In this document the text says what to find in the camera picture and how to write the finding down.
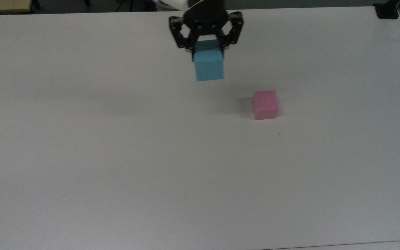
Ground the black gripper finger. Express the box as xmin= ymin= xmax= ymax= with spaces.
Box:
xmin=217 ymin=11 xmax=245 ymax=60
xmin=168 ymin=15 xmax=201 ymax=63

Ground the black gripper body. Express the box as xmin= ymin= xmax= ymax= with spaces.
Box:
xmin=183 ymin=0 xmax=231 ymax=36

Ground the blue cube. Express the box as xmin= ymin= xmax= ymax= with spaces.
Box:
xmin=192 ymin=39 xmax=225 ymax=82

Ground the pink cube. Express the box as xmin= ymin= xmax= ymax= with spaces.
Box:
xmin=251 ymin=90 xmax=280 ymax=120

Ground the yellow wooden table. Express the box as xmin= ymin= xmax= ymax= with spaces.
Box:
xmin=0 ymin=0 xmax=35 ymax=15

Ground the black clamp mount base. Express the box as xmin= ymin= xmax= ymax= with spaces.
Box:
xmin=374 ymin=0 xmax=400 ymax=19

